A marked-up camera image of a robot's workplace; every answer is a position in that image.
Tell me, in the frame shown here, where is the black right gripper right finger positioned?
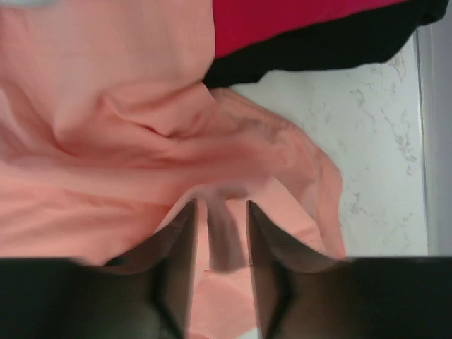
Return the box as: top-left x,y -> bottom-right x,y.
247,201 -> 451,338

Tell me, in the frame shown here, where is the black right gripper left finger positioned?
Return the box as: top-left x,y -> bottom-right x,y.
1,201 -> 196,338

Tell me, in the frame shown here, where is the salmon pink t shirt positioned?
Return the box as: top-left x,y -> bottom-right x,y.
1,1 -> 345,338

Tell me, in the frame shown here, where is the folded black t shirt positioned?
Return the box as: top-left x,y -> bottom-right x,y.
203,1 -> 448,88

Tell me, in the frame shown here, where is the folded crimson t shirt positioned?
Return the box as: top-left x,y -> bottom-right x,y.
212,0 -> 406,59

